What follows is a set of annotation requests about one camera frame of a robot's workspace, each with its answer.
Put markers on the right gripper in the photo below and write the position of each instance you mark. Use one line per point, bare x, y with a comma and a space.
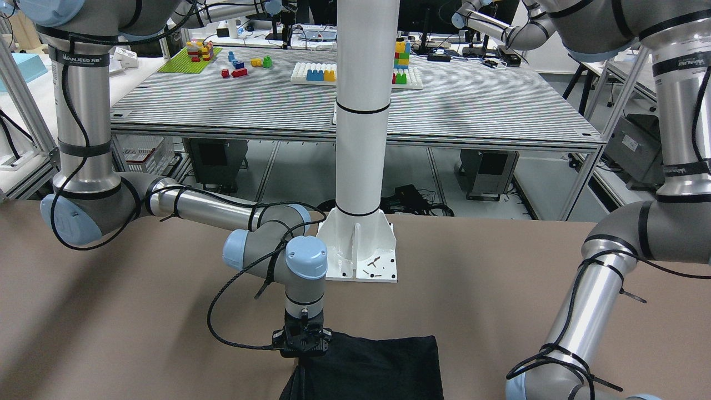
279, 336

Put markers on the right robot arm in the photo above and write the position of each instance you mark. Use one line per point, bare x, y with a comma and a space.
100, 189

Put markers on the striped work table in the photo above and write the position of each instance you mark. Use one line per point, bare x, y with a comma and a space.
463, 104

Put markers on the light blue plastic box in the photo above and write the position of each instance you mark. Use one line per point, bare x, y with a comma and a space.
30, 65

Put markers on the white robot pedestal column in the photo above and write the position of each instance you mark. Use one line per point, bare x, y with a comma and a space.
359, 238

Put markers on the green lego baseplate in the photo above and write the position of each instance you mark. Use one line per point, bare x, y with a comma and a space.
182, 63

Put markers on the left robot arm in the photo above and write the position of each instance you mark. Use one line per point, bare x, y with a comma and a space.
673, 227

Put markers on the white plastic basket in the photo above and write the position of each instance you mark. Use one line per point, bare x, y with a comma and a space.
150, 154

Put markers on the white block tray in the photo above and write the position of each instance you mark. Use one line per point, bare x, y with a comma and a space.
330, 74

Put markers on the black t-shirt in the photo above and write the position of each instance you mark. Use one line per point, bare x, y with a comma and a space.
360, 368

